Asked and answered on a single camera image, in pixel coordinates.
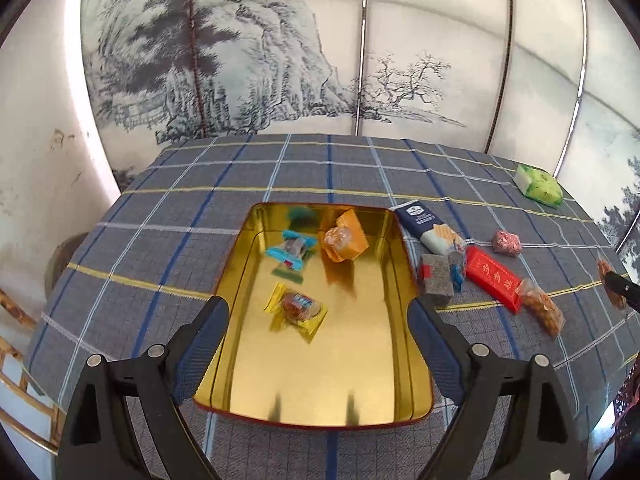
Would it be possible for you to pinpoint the bamboo chair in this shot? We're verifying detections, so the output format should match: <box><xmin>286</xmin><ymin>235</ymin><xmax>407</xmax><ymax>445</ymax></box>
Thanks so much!
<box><xmin>0</xmin><ymin>287</ymin><xmax>66</xmax><ymax>456</ymax></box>

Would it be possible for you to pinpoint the dark carved wooden furniture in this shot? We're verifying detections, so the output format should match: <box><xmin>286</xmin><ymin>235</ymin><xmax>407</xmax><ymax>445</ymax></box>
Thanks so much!
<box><xmin>607</xmin><ymin>350</ymin><xmax>640</xmax><ymax>461</ymax></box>

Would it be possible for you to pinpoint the clear bag of peanuts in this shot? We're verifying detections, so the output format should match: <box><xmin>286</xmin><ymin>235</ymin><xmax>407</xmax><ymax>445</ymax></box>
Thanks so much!
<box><xmin>517</xmin><ymin>278</ymin><xmax>566</xmax><ymax>336</ymax></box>

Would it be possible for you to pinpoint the landscape painted folding screen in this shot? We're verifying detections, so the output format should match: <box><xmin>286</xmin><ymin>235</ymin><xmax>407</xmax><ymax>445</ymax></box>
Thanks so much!
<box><xmin>80</xmin><ymin>0</ymin><xmax>640</xmax><ymax>261</ymax></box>

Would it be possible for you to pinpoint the dark round object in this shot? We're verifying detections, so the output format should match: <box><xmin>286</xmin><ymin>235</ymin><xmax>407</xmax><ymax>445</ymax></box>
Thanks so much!
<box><xmin>44</xmin><ymin>232</ymin><xmax>91</xmax><ymax>301</ymax></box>

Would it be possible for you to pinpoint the grey snack block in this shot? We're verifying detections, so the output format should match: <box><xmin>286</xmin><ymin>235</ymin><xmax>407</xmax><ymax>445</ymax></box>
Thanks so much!
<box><xmin>417</xmin><ymin>252</ymin><xmax>456</xmax><ymax>308</ymax></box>

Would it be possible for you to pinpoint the green snack packet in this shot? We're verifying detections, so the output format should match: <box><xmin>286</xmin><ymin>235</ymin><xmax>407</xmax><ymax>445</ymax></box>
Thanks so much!
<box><xmin>513</xmin><ymin>163</ymin><xmax>563</xmax><ymax>209</ymax></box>

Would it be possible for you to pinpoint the gold tin box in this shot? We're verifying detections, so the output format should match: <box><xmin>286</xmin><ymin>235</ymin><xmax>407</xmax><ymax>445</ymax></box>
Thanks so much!
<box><xmin>192</xmin><ymin>202</ymin><xmax>435</xmax><ymax>428</ymax></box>

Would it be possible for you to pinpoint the yellow wrapped snack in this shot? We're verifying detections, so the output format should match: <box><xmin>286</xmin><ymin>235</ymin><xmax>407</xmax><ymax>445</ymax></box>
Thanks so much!
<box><xmin>265</xmin><ymin>282</ymin><xmax>329</xmax><ymax>345</ymax></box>

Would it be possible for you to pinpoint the red snack packet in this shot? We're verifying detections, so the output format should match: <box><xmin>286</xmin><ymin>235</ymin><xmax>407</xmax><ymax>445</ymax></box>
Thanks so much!
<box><xmin>465</xmin><ymin>246</ymin><xmax>525</xmax><ymax>314</ymax></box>

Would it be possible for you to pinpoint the grey plaid tablecloth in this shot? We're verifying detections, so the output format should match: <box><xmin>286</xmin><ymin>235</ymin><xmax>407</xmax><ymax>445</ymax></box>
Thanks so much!
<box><xmin>25</xmin><ymin>132</ymin><xmax>640</xmax><ymax>480</ymax></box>

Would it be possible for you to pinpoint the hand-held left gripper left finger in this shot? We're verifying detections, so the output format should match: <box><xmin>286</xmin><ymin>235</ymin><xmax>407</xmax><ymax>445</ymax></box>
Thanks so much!
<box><xmin>59</xmin><ymin>296</ymin><xmax>231</xmax><ymax>480</ymax></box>

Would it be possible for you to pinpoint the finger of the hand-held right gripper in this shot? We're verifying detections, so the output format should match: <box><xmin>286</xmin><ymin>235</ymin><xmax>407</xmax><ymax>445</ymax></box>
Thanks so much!
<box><xmin>602</xmin><ymin>270</ymin><xmax>640</xmax><ymax>308</ymax></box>

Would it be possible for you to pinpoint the blue wrapped candy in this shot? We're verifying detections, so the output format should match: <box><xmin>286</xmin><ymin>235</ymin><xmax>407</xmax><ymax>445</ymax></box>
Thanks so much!
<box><xmin>264</xmin><ymin>230</ymin><xmax>317</xmax><ymax>273</ymax></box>

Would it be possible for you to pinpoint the brown snack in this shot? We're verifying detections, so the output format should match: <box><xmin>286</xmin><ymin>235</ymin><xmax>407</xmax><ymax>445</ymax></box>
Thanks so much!
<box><xmin>597</xmin><ymin>257</ymin><xmax>628</xmax><ymax>311</ymax></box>

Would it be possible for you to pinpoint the small blue wrapped snack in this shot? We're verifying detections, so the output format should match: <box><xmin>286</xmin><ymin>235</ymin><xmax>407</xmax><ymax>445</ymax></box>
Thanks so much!
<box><xmin>447</xmin><ymin>247</ymin><xmax>468</xmax><ymax>291</ymax></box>

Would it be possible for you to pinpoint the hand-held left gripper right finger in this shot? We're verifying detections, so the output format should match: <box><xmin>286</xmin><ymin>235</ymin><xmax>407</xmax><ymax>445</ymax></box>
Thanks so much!
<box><xmin>406</xmin><ymin>299</ymin><xmax>588</xmax><ymax>480</ymax></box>

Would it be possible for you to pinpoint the orange snack packet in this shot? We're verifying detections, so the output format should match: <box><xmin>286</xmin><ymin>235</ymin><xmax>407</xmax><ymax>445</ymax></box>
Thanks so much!
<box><xmin>318</xmin><ymin>208</ymin><xmax>370</xmax><ymax>263</ymax></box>

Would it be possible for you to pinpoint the blue cracker packet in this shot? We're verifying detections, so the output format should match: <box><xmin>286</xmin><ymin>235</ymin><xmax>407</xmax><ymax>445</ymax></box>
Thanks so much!
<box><xmin>395</xmin><ymin>201</ymin><xmax>467</xmax><ymax>256</ymax></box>

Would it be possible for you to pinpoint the pink patterned wrapped candy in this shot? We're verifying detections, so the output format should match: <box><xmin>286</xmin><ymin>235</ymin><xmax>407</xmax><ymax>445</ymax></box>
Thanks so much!
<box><xmin>491</xmin><ymin>230</ymin><xmax>522</xmax><ymax>258</ymax></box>

